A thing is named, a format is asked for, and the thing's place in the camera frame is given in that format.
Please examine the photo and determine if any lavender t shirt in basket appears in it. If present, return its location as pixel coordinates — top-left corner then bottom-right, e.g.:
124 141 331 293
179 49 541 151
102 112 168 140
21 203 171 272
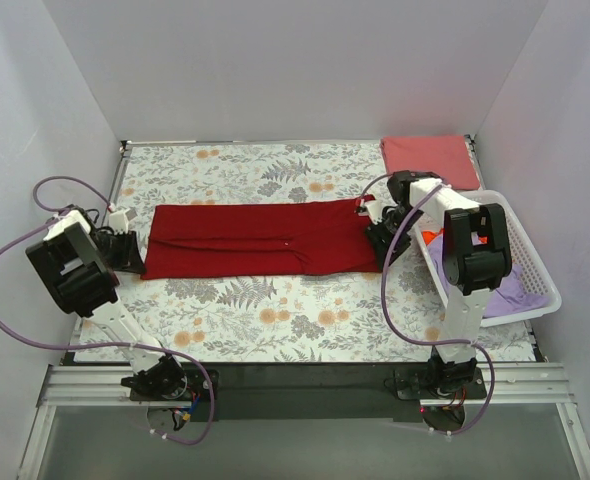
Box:
426 240 547 319

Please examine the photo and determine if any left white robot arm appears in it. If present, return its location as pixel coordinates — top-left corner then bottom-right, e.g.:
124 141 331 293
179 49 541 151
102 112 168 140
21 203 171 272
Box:
26 205 188 400

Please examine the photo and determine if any folded pink t shirt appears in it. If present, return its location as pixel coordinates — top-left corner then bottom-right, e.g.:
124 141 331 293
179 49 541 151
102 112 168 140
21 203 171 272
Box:
380 135 481 190

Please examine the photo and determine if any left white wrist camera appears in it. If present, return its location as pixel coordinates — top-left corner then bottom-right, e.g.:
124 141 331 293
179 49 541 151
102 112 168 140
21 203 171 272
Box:
106 208 136 234

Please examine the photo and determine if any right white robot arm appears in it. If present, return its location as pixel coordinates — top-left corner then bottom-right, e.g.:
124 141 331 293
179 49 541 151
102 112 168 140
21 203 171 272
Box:
356 171 512 398

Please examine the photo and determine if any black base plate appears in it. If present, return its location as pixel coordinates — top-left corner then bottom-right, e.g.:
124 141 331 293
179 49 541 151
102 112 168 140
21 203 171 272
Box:
383 364 487 401
120 368 211 401

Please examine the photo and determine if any orange garment in basket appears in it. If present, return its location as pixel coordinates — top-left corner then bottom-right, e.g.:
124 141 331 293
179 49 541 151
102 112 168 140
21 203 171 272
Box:
421 229 444 246

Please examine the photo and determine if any dark red t shirt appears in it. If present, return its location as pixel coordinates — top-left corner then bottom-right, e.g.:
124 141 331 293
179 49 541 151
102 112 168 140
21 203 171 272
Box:
141 199 381 280

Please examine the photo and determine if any aluminium frame rail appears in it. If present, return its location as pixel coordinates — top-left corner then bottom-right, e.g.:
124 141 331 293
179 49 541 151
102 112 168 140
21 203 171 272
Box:
19 362 590 479

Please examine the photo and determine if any white plastic laundry basket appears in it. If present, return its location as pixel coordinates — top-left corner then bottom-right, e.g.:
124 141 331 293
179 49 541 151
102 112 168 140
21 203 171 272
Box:
412 190 562 328

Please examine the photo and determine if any floral patterned table cloth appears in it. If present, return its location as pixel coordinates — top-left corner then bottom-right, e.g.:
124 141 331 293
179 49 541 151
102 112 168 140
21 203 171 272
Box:
73 141 537 364

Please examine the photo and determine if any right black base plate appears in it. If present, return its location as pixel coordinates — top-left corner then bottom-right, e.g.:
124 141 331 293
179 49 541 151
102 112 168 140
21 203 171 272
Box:
383 364 487 401

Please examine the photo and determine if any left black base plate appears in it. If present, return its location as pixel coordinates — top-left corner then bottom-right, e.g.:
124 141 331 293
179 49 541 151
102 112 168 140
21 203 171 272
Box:
120 368 211 401

